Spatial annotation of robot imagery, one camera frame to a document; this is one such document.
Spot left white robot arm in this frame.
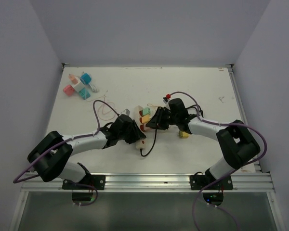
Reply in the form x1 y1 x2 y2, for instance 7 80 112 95
27 115 146 189

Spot salmon small charger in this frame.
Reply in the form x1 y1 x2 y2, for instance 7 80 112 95
68 74 78 84

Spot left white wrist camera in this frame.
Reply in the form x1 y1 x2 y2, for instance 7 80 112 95
121 109 131 116

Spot black power cord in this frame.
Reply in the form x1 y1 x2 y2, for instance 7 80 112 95
139 105 204 157

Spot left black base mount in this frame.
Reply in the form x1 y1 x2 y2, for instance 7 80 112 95
62 173 106 203

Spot purple cable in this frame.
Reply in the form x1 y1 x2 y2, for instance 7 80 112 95
13 100 123 184
170 91 268 231

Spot yellow olive charger plug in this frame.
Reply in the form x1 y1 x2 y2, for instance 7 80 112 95
178 131 189 139

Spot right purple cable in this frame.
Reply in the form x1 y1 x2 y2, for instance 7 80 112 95
170 91 268 231

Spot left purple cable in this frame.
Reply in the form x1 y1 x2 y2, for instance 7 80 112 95
13 100 123 184

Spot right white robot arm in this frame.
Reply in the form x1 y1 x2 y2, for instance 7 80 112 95
145 98 260 189

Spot pink brown charger plug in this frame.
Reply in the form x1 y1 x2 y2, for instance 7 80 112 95
140 124 152 132

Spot white cube charger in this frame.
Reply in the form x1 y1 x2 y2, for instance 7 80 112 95
71 82 85 92

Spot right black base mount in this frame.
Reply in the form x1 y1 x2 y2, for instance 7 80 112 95
189 172 234 206

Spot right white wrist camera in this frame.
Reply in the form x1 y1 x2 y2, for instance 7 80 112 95
163 94 171 104

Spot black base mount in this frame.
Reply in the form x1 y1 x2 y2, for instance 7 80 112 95
189 172 234 206
62 173 106 203

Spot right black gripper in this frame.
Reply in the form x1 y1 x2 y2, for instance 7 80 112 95
147 106 179 130

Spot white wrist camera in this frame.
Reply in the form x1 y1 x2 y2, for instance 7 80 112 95
163 94 171 104
121 109 131 116

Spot green charger plug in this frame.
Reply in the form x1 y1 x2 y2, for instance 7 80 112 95
140 107 151 116

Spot cream power strip red sockets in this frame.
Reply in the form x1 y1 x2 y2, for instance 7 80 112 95
133 105 146 150

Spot blue charger cube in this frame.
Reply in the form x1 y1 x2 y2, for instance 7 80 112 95
80 73 92 85

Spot aluminium front rail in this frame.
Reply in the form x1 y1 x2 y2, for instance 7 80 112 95
10 173 286 231

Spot pink charger cube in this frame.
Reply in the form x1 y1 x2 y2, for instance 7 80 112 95
63 85 75 97

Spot orange charger plug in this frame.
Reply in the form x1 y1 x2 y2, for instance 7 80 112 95
139 115 151 124

